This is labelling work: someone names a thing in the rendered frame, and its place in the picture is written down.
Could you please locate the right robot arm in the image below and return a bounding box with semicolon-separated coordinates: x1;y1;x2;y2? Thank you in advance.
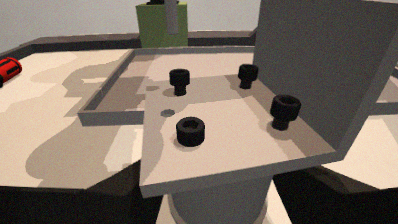
146;0;164;5

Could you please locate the grey shallow rectangular tray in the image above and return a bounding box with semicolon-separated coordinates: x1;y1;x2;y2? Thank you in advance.
77;46;398;127

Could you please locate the red screwdriver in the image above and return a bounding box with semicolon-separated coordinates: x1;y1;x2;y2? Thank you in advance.
0;58;22;88

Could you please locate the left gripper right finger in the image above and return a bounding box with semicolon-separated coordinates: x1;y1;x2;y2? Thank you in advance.
272;165;398;224

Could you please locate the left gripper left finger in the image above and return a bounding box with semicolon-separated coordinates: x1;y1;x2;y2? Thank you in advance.
0;159;164;224

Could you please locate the black socket-head screw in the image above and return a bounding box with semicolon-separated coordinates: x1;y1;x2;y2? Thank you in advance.
169;69;190;96
270;95;301;131
176;117;205;147
238;64;259;89

